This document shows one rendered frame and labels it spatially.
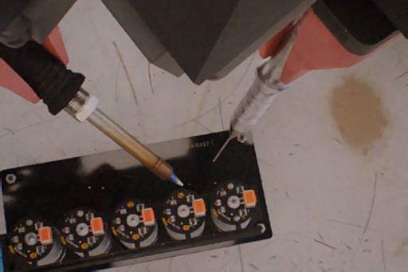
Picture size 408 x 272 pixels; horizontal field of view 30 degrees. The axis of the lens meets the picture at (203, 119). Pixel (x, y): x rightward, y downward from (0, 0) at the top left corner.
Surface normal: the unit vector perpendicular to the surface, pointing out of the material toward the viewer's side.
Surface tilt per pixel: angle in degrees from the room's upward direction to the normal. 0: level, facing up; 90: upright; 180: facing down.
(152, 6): 71
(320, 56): 93
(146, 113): 0
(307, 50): 93
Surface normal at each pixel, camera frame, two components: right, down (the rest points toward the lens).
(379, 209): 0.01, -0.27
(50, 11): 0.81, 0.58
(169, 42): -0.75, 0.47
